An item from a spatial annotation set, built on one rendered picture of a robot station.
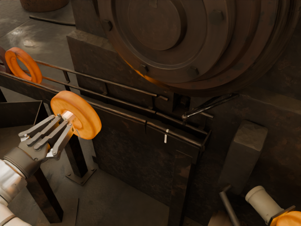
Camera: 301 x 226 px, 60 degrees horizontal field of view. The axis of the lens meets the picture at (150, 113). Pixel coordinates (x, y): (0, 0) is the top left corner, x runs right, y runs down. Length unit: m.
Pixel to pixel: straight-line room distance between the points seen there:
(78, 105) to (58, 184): 1.00
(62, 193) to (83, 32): 0.92
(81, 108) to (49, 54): 2.03
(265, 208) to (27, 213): 1.21
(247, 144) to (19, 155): 0.56
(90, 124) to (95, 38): 0.40
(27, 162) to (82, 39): 0.51
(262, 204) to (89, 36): 0.77
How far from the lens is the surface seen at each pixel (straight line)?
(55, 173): 1.68
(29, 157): 0.65
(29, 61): 1.20
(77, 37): 1.01
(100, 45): 0.95
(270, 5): 0.52
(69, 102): 0.68
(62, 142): 0.67
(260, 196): 0.79
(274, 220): 0.75
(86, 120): 0.69
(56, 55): 2.66
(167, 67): 0.57
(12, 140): 1.08
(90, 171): 1.62
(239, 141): 0.74
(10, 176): 0.63
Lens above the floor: 1.34
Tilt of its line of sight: 45 degrees down
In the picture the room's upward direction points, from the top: straight up
